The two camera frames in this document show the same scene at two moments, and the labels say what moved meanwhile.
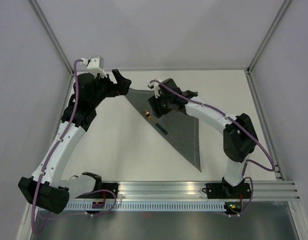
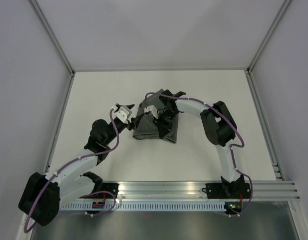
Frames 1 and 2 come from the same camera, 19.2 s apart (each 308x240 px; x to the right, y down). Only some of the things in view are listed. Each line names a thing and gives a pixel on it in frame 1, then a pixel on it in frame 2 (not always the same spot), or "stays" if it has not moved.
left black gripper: x=121 y=88 -> x=135 y=122
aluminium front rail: x=272 y=190 stays
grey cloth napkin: x=182 y=128 -> x=145 y=127
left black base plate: x=106 y=194 stays
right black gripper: x=154 y=102 -> x=163 y=128
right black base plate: x=222 y=191 stays
